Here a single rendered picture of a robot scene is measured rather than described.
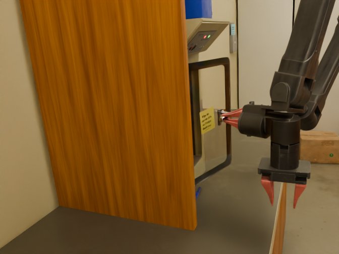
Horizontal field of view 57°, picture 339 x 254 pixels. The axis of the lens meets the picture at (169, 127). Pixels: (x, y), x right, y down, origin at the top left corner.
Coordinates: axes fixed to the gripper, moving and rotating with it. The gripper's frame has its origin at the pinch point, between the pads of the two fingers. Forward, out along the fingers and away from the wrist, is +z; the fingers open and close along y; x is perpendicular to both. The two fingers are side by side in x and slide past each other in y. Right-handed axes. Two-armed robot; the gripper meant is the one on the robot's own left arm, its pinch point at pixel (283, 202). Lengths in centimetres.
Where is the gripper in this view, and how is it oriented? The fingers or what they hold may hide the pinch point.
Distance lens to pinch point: 75.7
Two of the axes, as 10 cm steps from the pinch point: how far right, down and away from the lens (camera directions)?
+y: -9.2, -0.4, 4.0
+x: -3.9, 2.9, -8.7
